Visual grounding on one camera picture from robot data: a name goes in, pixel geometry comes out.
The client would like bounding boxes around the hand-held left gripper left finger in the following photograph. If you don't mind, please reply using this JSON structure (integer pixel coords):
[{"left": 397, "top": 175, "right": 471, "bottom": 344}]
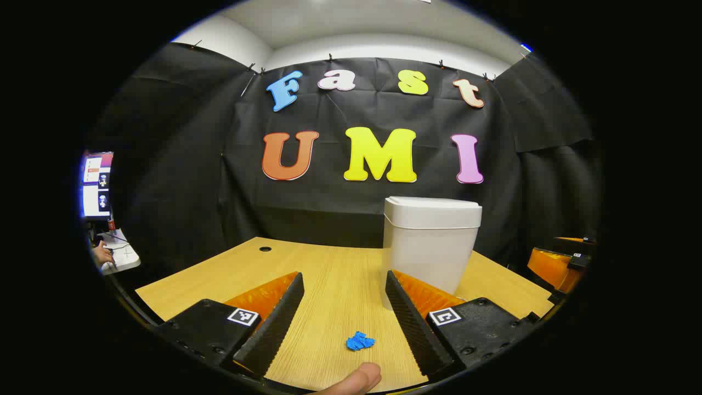
[{"left": 156, "top": 272, "right": 305, "bottom": 379}]

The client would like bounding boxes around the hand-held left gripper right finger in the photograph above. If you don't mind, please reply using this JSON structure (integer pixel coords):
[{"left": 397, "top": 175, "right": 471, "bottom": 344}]
[{"left": 385, "top": 270, "right": 541, "bottom": 379}]

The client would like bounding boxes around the blue paper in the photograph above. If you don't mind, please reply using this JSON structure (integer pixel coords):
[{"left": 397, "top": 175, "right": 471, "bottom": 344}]
[{"left": 346, "top": 331, "right": 377, "bottom": 352}]

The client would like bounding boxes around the white desktop garbage bin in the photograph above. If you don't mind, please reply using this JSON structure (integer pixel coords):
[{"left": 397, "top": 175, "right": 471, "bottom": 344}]
[{"left": 380, "top": 196, "right": 483, "bottom": 311}]

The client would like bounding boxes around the wooden desktop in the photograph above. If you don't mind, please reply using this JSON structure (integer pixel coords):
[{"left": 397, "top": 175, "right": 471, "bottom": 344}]
[{"left": 134, "top": 237, "right": 556, "bottom": 393}]

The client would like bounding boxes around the black backdrop cloth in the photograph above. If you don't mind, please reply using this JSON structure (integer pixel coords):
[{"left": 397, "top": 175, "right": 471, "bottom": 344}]
[{"left": 88, "top": 43, "right": 604, "bottom": 275}]

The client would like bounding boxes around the white side table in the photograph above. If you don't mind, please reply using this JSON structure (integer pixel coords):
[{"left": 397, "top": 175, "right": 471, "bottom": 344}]
[{"left": 96, "top": 229, "right": 141, "bottom": 275}]

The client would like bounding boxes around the computer monitor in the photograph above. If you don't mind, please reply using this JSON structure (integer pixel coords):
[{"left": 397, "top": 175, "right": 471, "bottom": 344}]
[{"left": 81, "top": 152, "right": 114, "bottom": 221}]

